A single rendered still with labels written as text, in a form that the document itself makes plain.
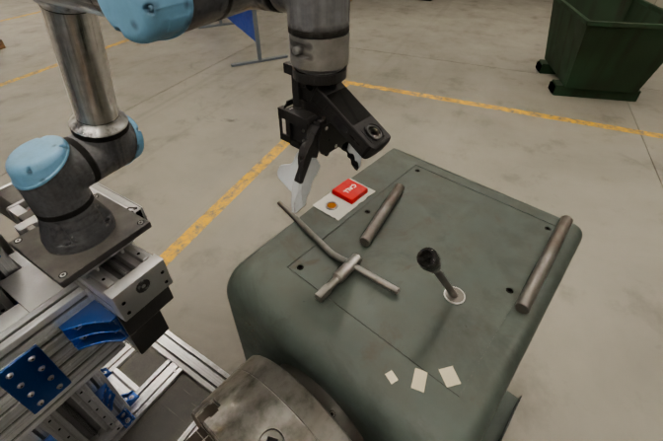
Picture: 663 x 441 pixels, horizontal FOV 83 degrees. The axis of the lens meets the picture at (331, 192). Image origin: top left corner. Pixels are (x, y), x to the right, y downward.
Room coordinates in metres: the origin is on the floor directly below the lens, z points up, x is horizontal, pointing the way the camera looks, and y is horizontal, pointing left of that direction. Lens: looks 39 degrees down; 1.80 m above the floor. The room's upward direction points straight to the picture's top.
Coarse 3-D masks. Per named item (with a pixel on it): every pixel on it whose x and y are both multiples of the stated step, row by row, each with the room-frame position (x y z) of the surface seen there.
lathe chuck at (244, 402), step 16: (224, 384) 0.27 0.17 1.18; (240, 384) 0.26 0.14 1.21; (256, 384) 0.25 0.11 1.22; (208, 400) 0.25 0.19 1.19; (224, 400) 0.24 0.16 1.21; (240, 400) 0.23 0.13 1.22; (256, 400) 0.23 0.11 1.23; (272, 400) 0.23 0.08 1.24; (192, 416) 0.24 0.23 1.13; (208, 416) 0.21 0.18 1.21; (224, 416) 0.21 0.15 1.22; (240, 416) 0.21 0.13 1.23; (256, 416) 0.21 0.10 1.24; (272, 416) 0.21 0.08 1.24; (288, 416) 0.21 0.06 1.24; (208, 432) 0.20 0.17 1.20; (224, 432) 0.19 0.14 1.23; (240, 432) 0.19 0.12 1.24; (256, 432) 0.19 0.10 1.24; (288, 432) 0.19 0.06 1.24; (304, 432) 0.19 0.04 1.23
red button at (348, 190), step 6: (348, 180) 0.71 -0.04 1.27; (336, 186) 0.68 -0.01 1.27; (342, 186) 0.68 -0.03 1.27; (348, 186) 0.68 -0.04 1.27; (354, 186) 0.68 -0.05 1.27; (360, 186) 0.68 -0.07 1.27; (336, 192) 0.66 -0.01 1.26; (342, 192) 0.66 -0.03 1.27; (348, 192) 0.66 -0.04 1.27; (354, 192) 0.66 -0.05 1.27; (360, 192) 0.66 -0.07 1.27; (366, 192) 0.67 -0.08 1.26; (342, 198) 0.65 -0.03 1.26; (348, 198) 0.64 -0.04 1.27; (354, 198) 0.64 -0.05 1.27
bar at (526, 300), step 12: (564, 216) 0.57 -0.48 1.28; (564, 228) 0.53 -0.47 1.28; (552, 240) 0.50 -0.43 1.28; (552, 252) 0.47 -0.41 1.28; (540, 264) 0.44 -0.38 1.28; (540, 276) 0.41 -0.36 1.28; (528, 288) 0.39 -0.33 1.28; (540, 288) 0.39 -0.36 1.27; (528, 300) 0.36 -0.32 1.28; (528, 312) 0.35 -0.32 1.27
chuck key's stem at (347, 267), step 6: (348, 258) 0.46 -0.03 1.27; (354, 258) 0.45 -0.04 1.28; (360, 258) 0.46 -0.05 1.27; (342, 264) 0.44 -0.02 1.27; (348, 264) 0.44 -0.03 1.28; (354, 264) 0.44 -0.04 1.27; (336, 270) 0.43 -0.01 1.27; (342, 270) 0.43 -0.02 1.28; (348, 270) 0.43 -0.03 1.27; (336, 276) 0.42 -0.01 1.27; (342, 276) 0.42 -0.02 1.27; (330, 282) 0.40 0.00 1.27; (336, 282) 0.41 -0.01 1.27; (324, 288) 0.39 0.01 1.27; (330, 288) 0.39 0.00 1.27; (318, 294) 0.38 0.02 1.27; (324, 294) 0.38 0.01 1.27; (318, 300) 0.38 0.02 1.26
